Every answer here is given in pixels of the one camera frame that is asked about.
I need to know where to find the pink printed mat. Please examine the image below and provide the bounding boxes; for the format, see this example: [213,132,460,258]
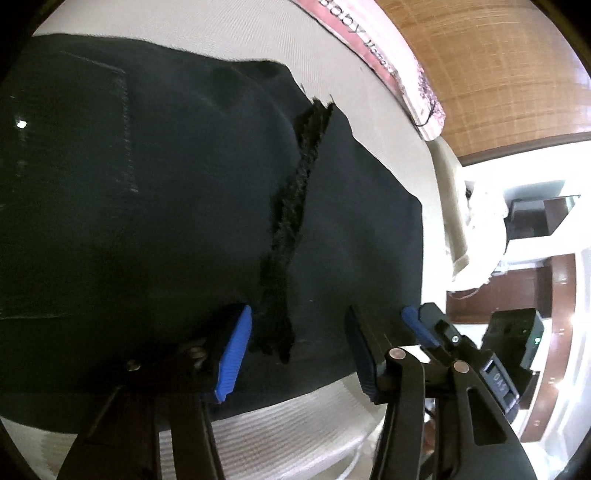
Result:
[291,0,446,139]

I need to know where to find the black pants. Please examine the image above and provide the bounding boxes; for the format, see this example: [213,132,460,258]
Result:
[0,32,426,425]

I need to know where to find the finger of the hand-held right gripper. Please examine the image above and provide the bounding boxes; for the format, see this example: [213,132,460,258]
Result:
[401,302,484,366]

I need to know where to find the beige blanket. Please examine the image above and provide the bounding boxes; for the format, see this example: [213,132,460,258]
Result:
[429,138,476,282]

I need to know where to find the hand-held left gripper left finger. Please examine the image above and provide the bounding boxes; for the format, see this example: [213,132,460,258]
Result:
[55,304,253,480]

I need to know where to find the white floral blanket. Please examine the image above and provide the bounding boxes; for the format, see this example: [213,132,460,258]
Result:
[462,180,511,287]

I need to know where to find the wooden headboard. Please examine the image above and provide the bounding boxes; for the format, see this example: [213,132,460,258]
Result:
[374,0,591,162]

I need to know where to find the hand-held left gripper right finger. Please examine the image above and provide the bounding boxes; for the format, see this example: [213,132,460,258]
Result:
[345,305,533,480]

